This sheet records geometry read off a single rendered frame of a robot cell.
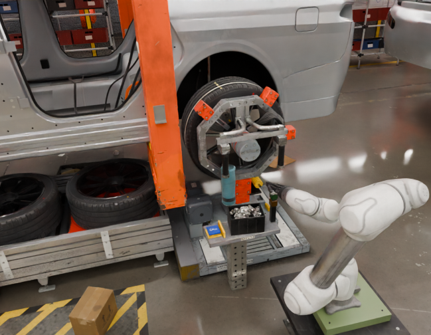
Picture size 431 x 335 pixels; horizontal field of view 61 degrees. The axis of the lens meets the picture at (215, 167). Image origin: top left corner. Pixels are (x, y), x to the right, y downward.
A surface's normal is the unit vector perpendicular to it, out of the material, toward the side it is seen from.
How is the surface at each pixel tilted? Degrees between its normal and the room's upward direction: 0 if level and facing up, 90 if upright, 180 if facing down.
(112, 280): 0
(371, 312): 0
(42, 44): 90
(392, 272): 0
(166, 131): 90
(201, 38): 90
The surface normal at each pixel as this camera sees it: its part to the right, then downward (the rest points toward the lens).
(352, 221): -0.83, 0.21
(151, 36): 0.26, 0.47
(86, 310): -0.04, -0.87
